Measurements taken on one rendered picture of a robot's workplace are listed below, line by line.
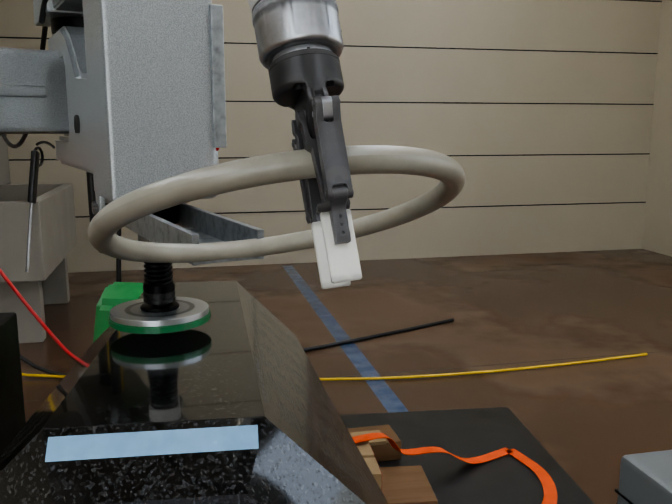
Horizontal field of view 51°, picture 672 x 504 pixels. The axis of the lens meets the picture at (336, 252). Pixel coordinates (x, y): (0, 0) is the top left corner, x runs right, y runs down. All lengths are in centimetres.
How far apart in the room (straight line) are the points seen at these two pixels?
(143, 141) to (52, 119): 65
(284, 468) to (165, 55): 82
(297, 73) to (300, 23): 5
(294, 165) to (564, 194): 682
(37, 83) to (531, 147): 578
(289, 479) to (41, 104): 129
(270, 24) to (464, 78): 625
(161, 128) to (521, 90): 595
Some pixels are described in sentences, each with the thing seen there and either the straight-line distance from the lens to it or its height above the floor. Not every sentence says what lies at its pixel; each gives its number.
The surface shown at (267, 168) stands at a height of 124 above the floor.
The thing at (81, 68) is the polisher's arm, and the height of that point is 141.
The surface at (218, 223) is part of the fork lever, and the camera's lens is 132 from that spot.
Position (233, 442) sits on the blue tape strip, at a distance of 112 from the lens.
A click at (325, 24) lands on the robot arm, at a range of 73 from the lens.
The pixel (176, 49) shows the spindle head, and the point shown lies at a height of 143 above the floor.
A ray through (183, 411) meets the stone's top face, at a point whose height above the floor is 83.
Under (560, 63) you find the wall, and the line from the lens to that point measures 740.
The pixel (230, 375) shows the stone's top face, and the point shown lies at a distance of 131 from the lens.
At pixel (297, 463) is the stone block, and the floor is 75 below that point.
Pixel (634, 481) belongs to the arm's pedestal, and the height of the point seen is 78.
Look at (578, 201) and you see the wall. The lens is 756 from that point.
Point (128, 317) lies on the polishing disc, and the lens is 154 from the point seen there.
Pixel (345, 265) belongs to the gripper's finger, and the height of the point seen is 115.
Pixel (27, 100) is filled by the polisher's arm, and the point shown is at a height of 134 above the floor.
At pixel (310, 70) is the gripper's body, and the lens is 71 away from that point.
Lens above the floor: 128
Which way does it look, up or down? 10 degrees down
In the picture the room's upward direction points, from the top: straight up
